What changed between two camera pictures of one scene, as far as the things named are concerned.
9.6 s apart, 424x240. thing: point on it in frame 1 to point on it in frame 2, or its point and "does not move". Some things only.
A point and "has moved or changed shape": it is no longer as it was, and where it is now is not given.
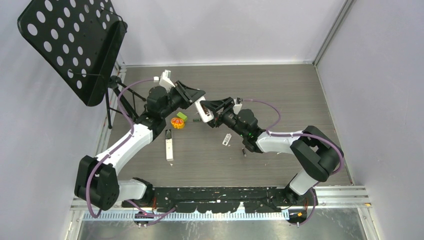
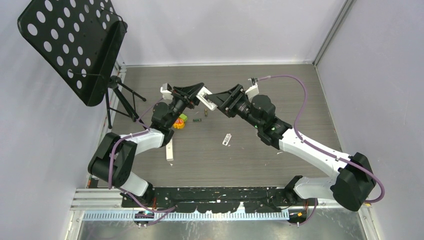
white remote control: [206, 115] has moved or changed shape
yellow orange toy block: [177, 123] does not move
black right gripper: [217, 105] to [225, 98]
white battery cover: [226, 139] does not move
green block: [182, 115] does not move
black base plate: [225, 200] does not move
